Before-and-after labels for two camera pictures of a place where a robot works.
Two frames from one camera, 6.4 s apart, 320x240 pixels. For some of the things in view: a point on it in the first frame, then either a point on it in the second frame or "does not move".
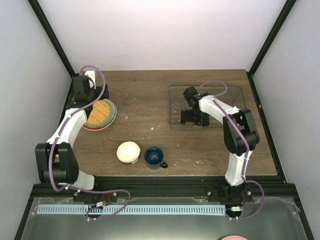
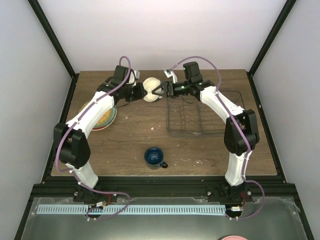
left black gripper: (105, 95) to (141, 92)
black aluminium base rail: (257, 187) does not move
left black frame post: (45, 24) does not move
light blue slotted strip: (92, 209) does not move
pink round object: (235, 237) does not move
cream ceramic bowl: (128, 152) to (149, 84)
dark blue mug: (153, 158) does not move
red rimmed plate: (95, 128) does not move
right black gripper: (203, 122) to (168, 88)
